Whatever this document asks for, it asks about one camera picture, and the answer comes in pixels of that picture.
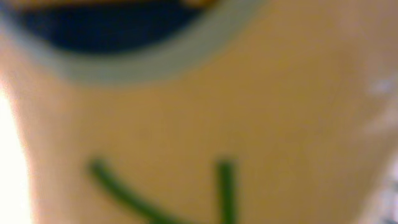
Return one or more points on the yellow snack bag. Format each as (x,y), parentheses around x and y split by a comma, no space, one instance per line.
(205,111)

